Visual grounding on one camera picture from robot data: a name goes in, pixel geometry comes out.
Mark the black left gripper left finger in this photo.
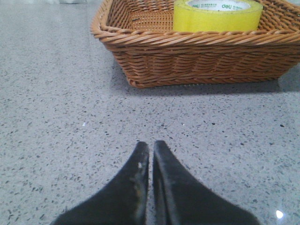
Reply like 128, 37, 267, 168
52, 142, 149, 225

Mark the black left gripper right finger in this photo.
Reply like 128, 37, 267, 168
153, 141, 259, 225

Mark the yellow tape roll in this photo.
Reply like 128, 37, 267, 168
173, 0, 263, 32

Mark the brown wicker basket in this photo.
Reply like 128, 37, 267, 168
91, 0, 300, 88

